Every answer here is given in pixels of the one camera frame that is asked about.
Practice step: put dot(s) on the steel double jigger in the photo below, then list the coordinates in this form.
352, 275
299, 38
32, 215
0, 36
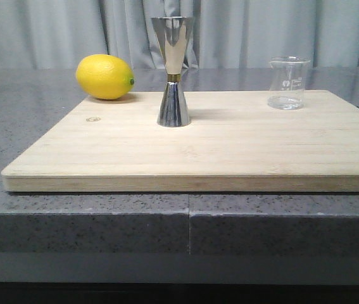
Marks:
173, 70

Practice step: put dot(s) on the clear glass beaker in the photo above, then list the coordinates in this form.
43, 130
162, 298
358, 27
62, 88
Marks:
289, 75

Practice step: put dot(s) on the wooden cutting board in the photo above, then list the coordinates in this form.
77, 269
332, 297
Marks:
235, 142

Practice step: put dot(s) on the yellow lemon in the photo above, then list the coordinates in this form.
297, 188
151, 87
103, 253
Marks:
104, 76

